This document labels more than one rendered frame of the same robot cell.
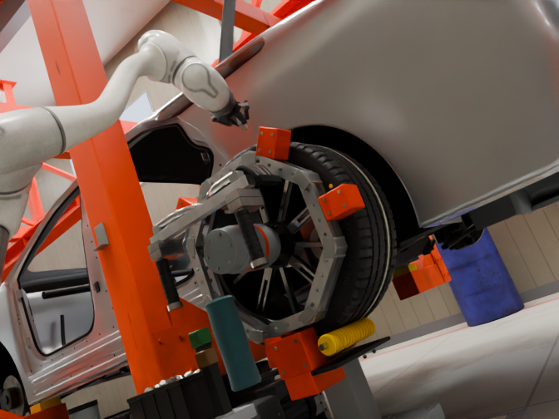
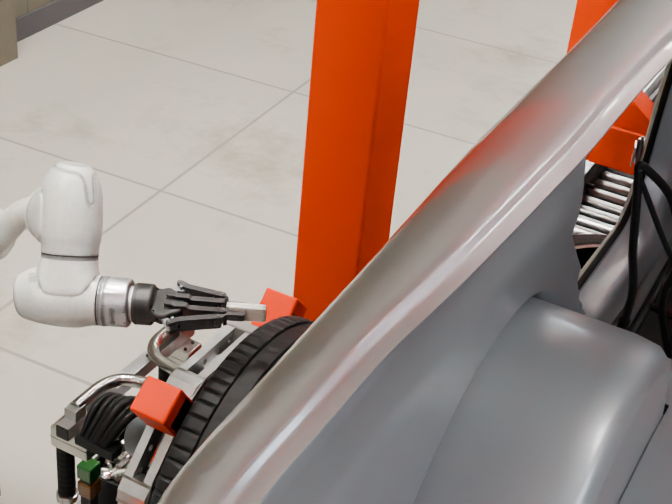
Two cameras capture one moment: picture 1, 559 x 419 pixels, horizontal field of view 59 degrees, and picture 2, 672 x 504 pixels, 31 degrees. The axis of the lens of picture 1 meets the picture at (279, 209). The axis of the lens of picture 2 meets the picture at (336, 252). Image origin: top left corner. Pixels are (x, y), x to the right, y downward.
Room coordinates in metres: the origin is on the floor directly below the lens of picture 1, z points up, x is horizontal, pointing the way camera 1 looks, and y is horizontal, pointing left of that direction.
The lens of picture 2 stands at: (1.42, -1.73, 2.51)
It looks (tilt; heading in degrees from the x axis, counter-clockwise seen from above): 32 degrees down; 81
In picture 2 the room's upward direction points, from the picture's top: 6 degrees clockwise
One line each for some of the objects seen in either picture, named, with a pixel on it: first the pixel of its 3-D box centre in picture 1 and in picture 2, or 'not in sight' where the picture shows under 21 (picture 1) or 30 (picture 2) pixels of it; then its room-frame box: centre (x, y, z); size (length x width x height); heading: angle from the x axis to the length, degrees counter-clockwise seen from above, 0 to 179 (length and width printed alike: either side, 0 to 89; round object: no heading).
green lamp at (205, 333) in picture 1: (200, 337); (88, 469); (1.23, 0.29, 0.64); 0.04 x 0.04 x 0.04; 56
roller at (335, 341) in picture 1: (348, 335); not in sight; (1.51, -0.06, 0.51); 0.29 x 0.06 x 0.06; 146
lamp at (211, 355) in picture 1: (206, 357); (89, 486); (1.23, 0.29, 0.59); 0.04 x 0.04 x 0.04; 56
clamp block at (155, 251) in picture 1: (165, 249); (178, 350); (1.42, 0.36, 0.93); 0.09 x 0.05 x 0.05; 146
